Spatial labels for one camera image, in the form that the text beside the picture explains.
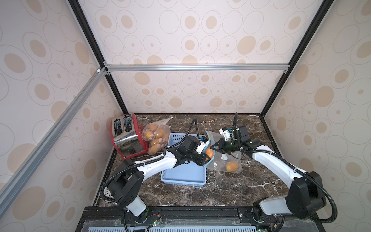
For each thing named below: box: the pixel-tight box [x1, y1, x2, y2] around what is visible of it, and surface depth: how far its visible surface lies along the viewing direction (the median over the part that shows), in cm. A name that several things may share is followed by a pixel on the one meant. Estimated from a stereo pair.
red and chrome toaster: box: [110, 113, 149, 160], surface depth 94 cm
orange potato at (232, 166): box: [226, 160, 239, 173], surface depth 88 cm
